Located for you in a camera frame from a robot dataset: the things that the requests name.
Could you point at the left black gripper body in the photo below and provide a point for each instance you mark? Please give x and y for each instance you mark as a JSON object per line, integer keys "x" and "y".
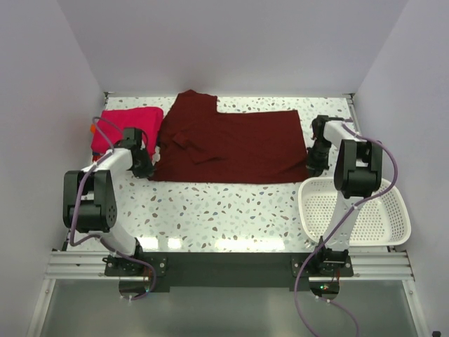
{"x": 143, "y": 168}

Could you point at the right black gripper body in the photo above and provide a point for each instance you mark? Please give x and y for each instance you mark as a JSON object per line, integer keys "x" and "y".
{"x": 318, "y": 156}

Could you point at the dark red t-shirt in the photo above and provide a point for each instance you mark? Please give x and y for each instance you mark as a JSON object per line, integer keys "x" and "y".
{"x": 198, "y": 144}

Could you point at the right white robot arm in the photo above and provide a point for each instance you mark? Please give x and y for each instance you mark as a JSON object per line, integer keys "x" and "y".
{"x": 357, "y": 173}

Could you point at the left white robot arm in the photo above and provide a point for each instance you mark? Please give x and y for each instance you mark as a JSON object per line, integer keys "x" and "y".
{"x": 89, "y": 208}

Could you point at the folded pink t-shirt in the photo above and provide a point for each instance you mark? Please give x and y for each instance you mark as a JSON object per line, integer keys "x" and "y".
{"x": 148, "y": 119}

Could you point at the white perforated plastic basket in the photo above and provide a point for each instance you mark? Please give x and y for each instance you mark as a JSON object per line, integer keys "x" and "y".
{"x": 383, "y": 221}

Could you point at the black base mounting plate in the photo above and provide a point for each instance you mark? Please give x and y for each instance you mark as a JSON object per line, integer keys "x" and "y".
{"x": 243, "y": 270}

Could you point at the aluminium extrusion rail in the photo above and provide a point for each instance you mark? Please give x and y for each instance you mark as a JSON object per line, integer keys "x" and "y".
{"x": 367, "y": 266}

